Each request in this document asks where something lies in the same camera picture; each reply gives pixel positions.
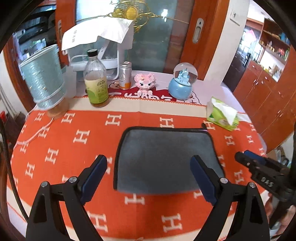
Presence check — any black cable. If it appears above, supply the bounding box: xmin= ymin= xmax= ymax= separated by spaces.
xmin=0 ymin=119 xmax=31 ymax=219

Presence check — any blue snow globe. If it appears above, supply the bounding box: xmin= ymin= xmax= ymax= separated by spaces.
xmin=168 ymin=62 xmax=199 ymax=101

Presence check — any grey towel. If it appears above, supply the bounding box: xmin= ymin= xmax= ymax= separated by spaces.
xmin=113 ymin=126 xmax=225 ymax=194

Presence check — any white lamp cable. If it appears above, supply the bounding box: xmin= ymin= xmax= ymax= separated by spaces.
xmin=14 ymin=116 xmax=55 ymax=147

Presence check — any person's right hand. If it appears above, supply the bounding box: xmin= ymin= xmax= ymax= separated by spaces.
xmin=264 ymin=193 xmax=296 ymax=235

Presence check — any pink block bear toy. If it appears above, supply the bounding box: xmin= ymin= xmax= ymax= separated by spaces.
xmin=134 ymin=73 xmax=157 ymax=95

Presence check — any small orange white can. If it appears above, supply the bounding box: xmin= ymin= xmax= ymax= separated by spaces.
xmin=119 ymin=62 xmax=132 ymax=90

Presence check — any wooden cabinet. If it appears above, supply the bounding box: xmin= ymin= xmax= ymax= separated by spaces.
xmin=233 ymin=18 xmax=296 ymax=154

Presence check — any white wall switch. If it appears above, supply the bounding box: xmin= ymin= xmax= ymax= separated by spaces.
xmin=230 ymin=10 xmax=241 ymax=25

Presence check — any white countertop appliance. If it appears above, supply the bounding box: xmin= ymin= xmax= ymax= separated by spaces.
xmin=67 ymin=22 xmax=135 ymax=82

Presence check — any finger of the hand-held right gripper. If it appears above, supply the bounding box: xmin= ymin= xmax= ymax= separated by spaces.
xmin=234 ymin=150 xmax=267 ymax=172

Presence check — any silver door handle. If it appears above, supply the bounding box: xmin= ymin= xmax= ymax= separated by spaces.
xmin=192 ymin=18 xmax=204 ymax=44

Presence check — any orange patterned tablecloth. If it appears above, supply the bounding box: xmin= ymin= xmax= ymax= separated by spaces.
xmin=6 ymin=93 xmax=269 ymax=241

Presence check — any green tissue pack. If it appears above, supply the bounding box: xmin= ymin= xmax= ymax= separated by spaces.
xmin=206 ymin=97 xmax=240 ymax=132

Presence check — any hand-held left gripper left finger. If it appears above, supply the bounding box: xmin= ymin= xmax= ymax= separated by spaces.
xmin=25 ymin=155 xmax=108 ymax=241

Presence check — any gold door decoration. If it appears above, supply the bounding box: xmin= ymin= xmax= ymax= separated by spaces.
xmin=104 ymin=0 xmax=188 ymax=32

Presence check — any glass bottle green label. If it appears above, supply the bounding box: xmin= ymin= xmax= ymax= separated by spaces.
xmin=84 ymin=49 xmax=110 ymax=108

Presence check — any wooden frosted glass door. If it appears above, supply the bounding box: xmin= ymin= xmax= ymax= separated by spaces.
xmin=55 ymin=0 xmax=230 ymax=81

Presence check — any white paper sheet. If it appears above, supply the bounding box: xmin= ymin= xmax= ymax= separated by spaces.
xmin=61 ymin=17 xmax=135 ymax=52

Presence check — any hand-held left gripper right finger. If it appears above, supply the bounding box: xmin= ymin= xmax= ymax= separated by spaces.
xmin=190 ymin=155 xmax=271 ymax=241

